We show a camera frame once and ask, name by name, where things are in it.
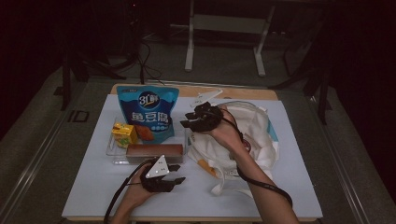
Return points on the yellow juice carton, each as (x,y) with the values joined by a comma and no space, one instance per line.
(123,130)

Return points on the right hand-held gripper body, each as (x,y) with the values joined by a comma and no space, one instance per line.
(208,118)

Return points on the black floor outlet frame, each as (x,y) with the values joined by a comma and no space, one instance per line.
(70,116)

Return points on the black metal stand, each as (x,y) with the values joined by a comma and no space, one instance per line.
(323,99)
(66,81)

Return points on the blue snack bag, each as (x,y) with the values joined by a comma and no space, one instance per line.
(149,112)

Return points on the white canvas tote bag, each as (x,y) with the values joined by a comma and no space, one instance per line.
(261,124)

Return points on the white metal stand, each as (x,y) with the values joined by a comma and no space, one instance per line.
(229,24)

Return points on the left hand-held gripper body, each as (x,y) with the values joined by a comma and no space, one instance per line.
(158,180)

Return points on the metal floor rail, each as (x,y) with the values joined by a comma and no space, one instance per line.
(31,170)

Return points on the clear plastic container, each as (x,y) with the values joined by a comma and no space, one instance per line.
(115,155)

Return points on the long brown box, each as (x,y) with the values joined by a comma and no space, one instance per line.
(155,151)

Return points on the person's right hand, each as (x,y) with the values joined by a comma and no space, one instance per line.
(229,133)

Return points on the person's left hand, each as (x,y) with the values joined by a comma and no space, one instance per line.
(135,193)

